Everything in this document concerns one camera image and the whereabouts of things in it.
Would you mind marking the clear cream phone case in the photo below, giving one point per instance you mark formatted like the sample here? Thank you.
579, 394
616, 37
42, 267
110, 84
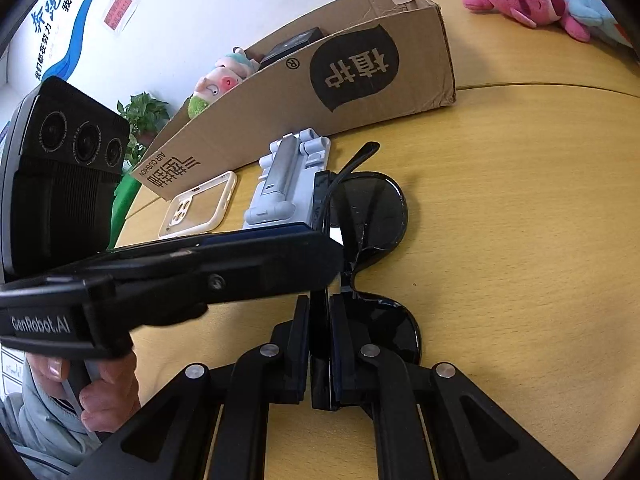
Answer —
200, 209

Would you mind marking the black charger box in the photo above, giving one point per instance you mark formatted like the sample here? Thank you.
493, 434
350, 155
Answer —
291, 45

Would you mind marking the grey sleeve forearm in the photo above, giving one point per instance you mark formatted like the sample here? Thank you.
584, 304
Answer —
45, 431

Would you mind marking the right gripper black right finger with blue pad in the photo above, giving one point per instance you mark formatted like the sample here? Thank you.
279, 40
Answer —
429, 422

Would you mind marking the light blue plush toy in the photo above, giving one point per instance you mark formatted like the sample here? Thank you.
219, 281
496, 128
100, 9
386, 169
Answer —
595, 15

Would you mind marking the pink pig plush toy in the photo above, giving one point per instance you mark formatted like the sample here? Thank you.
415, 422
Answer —
228, 72

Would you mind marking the red white wall notice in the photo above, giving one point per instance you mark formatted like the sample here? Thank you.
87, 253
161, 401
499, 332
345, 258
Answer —
119, 13

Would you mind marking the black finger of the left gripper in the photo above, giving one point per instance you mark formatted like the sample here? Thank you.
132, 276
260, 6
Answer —
230, 266

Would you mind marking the black sunglasses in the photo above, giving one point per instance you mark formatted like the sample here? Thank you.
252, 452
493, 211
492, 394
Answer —
371, 213

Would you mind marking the green cloth covered table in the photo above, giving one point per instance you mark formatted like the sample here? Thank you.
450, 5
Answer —
124, 196

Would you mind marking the light grey phone stand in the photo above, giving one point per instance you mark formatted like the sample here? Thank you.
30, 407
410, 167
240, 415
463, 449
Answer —
285, 190

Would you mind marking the potted green plant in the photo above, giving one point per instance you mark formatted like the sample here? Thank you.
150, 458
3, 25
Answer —
145, 116

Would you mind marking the brown cardboard box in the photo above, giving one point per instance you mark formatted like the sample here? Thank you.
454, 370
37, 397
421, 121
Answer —
376, 60

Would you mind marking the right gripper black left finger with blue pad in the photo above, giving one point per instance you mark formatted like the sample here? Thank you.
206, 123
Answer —
210, 423

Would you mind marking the person's left hand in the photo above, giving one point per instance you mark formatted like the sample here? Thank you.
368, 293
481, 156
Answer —
107, 403

